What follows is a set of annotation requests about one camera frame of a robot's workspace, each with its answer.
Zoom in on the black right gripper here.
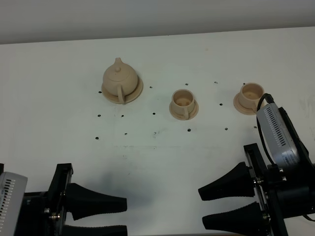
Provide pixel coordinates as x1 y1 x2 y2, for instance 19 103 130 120
198 143 315 236

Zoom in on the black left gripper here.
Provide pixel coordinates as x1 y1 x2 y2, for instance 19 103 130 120
23 163 127 236

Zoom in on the beige ceramic teapot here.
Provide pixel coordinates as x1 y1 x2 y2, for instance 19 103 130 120
101 58 138 104

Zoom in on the beige teapot saucer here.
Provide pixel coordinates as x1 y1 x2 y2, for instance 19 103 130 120
101 77 143 104

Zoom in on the beige right cup saucer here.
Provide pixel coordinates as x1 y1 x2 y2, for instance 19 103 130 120
233 92 259 115

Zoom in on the beige cup saucer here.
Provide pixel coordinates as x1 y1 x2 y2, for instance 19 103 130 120
169 101 199 120
233 92 259 115

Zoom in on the beige left cup saucer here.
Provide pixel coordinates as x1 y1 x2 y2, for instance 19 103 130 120
169 101 199 120

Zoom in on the beige right teacup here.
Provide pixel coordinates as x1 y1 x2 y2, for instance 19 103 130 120
239 83 264 112

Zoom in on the beige teacup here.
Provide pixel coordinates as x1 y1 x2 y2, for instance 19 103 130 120
239 83 264 112
171 89 195 106

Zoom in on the beige left teacup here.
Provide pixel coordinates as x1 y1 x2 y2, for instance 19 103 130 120
171 89 195 106

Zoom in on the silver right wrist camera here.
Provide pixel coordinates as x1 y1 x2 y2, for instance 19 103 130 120
256 103 300 168

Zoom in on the black right camera cable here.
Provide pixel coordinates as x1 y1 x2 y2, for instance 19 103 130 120
256 93 276 165

